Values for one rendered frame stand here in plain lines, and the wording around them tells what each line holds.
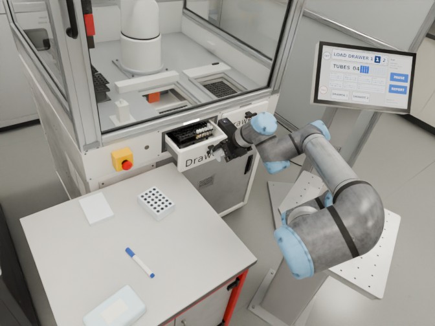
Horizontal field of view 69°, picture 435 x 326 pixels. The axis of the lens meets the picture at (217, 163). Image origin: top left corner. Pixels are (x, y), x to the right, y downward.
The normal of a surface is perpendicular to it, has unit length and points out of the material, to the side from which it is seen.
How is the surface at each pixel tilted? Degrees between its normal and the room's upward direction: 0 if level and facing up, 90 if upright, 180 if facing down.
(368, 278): 0
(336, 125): 90
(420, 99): 90
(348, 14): 90
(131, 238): 0
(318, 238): 40
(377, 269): 0
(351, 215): 25
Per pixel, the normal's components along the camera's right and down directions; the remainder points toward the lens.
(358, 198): -0.22, -0.82
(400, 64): 0.08, 0.04
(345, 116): 0.00, 0.67
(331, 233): -0.33, -0.29
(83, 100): 0.59, 0.59
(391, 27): -0.79, 0.33
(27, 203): 0.12, -0.74
